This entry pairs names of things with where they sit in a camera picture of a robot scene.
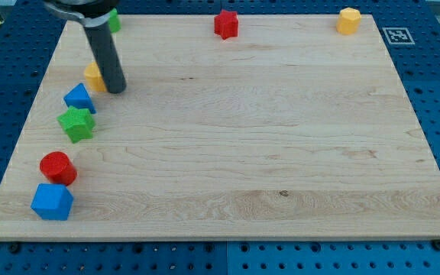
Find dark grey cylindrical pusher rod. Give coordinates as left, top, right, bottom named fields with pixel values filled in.
left=84, top=22, right=127, bottom=94

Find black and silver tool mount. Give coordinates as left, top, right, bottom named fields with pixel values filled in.
left=43, top=0, right=120, bottom=28

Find yellow heart block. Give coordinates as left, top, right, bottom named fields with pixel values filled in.
left=83, top=62, right=107, bottom=92

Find green star block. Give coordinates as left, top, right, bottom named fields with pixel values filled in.
left=57, top=106, right=95, bottom=144

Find red star block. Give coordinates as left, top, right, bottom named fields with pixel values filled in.
left=214, top=9, right=239, bottom=40

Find green block at back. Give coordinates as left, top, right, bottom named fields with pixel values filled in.
left=108, top=8, right=121, bottom=33

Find blue triangle block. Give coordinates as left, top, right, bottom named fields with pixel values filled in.
left=63, top=83, right=96, bottom=114

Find red cylinder block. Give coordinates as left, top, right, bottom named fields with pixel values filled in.
left=40, top=151, right=77, bottom=186

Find blue cube block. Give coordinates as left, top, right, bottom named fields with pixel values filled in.
left=31, top=183, right=73, bottom=221

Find light wooden board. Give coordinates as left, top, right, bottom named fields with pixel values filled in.
left=0, top=15, right=440, bottom=242

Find yellow hexagon block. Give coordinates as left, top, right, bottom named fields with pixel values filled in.
left=336, top=8, right=361, bottom=35

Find white fiducial marker tag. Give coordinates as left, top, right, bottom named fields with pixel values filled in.
left=383, top=27, right=415, bottom=45

